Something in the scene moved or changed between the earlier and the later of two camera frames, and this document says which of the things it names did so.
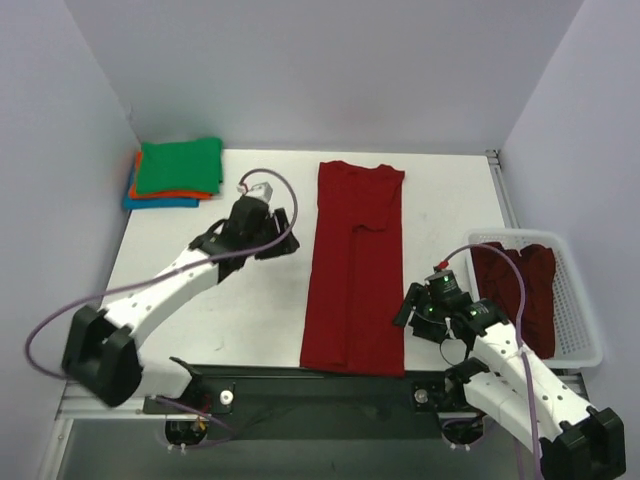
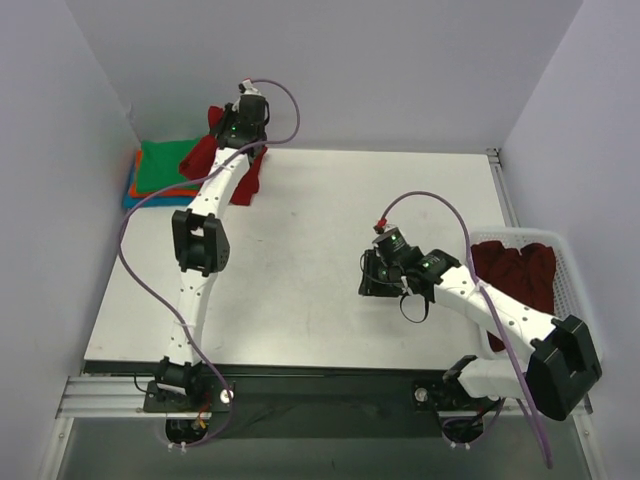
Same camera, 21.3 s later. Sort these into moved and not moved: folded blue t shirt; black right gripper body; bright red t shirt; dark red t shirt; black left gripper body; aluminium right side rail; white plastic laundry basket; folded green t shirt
Moved: black left gripper body; black right gripper body; bright red t shirt
Not moved: dark red t shirt; folded blue t shirt; white plastic laundry basket; folded green t shirt; aluminium right side rail
